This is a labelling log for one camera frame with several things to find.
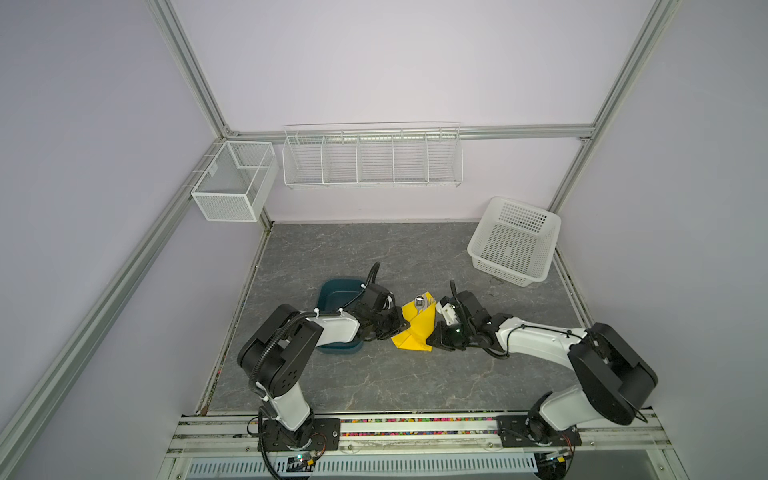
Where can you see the aluminium front rail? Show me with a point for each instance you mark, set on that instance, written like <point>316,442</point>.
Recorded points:
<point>235,435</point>

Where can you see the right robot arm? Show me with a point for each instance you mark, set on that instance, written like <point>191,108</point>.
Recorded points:
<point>613,382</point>

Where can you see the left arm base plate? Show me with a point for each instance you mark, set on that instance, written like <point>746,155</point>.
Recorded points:
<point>314,434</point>

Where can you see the white mesh wall box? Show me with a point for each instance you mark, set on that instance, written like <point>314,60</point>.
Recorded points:
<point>236,184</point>

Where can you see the white vent grille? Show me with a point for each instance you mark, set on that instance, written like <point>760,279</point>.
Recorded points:
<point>378,466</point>

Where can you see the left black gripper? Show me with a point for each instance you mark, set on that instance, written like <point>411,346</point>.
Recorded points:
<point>399,324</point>

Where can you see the white wire wall rack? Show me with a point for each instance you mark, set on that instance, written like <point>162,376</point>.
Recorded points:
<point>386,154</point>

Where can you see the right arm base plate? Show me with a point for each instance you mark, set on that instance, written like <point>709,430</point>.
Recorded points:
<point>518,430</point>

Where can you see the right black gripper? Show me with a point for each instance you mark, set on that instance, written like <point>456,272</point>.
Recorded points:
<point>440,340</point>

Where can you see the teal plastic tray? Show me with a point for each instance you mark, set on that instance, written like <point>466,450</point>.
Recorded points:
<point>334,294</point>

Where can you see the white perforated plastic basket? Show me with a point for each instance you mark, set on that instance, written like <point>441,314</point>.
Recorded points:
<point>515,242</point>

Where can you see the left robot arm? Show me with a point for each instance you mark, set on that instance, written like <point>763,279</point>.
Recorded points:
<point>349,312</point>

